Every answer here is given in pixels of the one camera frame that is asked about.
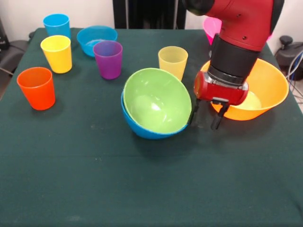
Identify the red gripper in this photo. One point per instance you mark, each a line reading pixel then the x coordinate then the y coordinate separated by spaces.
pixel 217 93

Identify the large blue bowl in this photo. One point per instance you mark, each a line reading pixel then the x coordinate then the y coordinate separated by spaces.
pixel 142 132

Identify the pink bowl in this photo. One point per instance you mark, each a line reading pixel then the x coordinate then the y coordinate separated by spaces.
pixel 211 27

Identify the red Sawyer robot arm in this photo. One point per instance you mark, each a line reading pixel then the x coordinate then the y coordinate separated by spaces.
pixel 236 47

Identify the pale translucent yellow cup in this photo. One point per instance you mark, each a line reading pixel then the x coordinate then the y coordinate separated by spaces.
pixel 172 61

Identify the orange bowl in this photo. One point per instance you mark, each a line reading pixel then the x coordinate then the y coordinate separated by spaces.
pixel 274 89

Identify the purple cup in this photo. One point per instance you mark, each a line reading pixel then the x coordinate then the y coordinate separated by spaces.
pixel 109 61

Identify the small blue bowl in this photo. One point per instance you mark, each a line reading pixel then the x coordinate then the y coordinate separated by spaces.
pixel 87 37

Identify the dark green tablecloth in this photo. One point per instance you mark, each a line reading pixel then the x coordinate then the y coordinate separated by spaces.
pixel 71 165

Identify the red cup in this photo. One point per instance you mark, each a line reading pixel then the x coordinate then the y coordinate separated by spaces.
pixel 38 92

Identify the blue cup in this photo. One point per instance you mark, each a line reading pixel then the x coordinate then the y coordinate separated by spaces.
pixel 56 26

